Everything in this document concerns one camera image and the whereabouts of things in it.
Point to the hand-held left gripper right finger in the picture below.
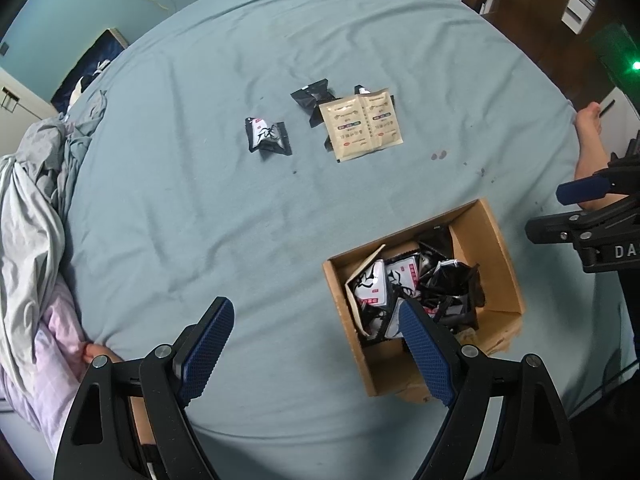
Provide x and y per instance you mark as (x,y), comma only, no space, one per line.
(425,345)

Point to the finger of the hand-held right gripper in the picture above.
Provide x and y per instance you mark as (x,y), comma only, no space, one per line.
(555,227)
(580,191)

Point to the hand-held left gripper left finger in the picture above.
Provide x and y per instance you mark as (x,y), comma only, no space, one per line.
(207,345)

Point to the pile of black snack packets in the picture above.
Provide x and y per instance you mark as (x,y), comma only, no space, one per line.
(440,285)

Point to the brown cardboard box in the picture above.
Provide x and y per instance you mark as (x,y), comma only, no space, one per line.
(477,235)

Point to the person's right foot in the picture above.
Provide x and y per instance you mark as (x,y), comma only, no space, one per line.
(590,150)

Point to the black pen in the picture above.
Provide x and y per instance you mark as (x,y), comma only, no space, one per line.
(607,107)

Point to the blue bed sheet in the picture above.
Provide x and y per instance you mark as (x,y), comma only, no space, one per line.
(200,210)

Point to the green lit device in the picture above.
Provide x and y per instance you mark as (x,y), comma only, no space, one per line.
(620,55)

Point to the pink cloth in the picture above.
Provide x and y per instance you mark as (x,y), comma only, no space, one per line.
(55,330)

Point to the white box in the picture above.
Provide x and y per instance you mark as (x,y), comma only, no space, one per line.
(580,5)

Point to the brown wooden furniture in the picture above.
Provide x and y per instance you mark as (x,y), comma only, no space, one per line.
(525,5)

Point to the beige sachet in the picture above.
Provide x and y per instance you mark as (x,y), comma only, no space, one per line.
(382,117)
(347,127)

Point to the grey blanket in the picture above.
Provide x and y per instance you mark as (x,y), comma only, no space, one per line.
(30,220)

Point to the black white snack packet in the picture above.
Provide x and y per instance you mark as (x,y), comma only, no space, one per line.
(265,135)

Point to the plain black snack packet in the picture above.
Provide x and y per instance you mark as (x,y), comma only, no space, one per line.
(312,97)
(361,91)

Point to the white door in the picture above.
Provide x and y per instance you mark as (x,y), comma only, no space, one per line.
(20,110)

